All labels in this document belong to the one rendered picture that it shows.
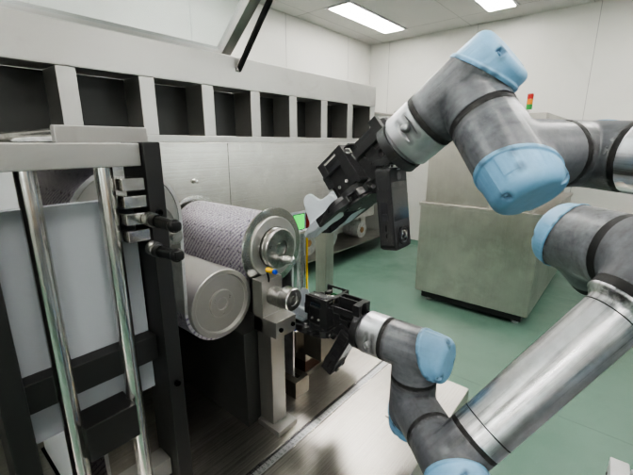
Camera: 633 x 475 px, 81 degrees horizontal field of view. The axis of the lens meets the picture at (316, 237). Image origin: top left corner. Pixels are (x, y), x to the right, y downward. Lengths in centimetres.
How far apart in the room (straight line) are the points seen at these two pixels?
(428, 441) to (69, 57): 88
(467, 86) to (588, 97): 457
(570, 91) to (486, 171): 463
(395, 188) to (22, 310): 43
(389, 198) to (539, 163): 19
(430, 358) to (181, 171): 68
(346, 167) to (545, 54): 468
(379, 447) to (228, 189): 70
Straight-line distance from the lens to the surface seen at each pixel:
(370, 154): 53
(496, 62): 45
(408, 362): 63
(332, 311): 70
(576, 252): 68
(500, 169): 40
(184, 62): 99
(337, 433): 80
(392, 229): 51
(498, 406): 58
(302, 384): 87
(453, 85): 46
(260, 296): 67
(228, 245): 70
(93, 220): 43
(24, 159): 38
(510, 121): 42
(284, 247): 69
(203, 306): 64
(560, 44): 512
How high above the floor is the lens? 144
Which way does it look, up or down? 14 degrees down
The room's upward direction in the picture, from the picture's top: straight up
